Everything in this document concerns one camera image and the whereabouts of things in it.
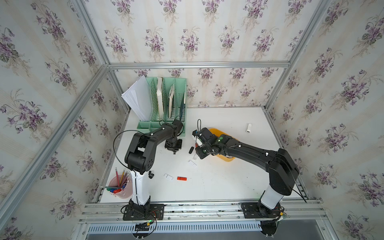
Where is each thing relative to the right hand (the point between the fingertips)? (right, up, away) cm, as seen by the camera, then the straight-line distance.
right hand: (200, 151), depth 85 cm
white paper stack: (-39, +33, +10) cm, 52 cm away
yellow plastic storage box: (+13, +9, +14) cm, 21 cm away
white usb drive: (-18, -15, -1) cm, 23 cm away
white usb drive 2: (-5, -9, +5) cm, 11 cm away
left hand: (-15, -3, +12) cm, 19 cm away
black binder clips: (-28, -14, -1) cm, 32 cm away
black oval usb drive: (-5, -2, +11) cm, 12 cm away
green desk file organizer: (-21, +31, +15) cm, 40 cm away
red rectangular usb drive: (-11, -16, -1) cm, 19 cm away
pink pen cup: (-42, -17, -8) cm, 46 cm away
